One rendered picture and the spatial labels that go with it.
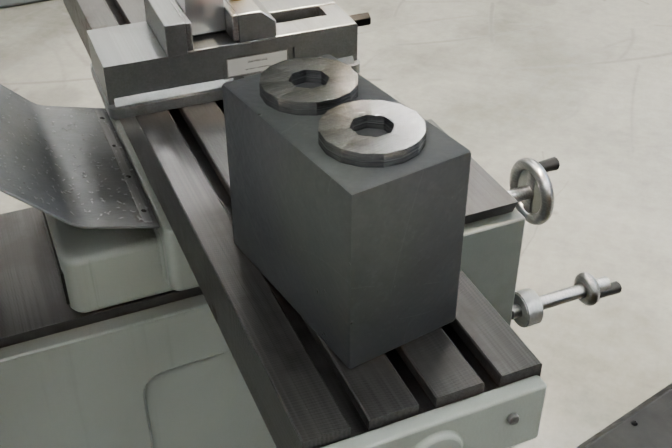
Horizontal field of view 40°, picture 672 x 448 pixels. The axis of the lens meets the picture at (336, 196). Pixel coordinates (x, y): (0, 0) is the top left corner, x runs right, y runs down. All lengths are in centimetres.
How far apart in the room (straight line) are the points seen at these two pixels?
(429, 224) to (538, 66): 277
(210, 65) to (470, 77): 224
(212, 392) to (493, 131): 190
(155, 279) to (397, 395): 49
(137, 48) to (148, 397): 48
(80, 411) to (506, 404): 66
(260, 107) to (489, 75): 263
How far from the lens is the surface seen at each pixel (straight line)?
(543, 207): 157
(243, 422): 143
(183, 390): 134
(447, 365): 83
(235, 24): 121
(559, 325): 233
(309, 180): 76
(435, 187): 76
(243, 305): 89
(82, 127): 134
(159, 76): 121
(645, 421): 132
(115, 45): 125
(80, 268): 117
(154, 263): 119
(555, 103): 328
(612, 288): 164
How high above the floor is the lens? 153
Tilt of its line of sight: 34 degrees down
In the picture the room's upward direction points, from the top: straight up
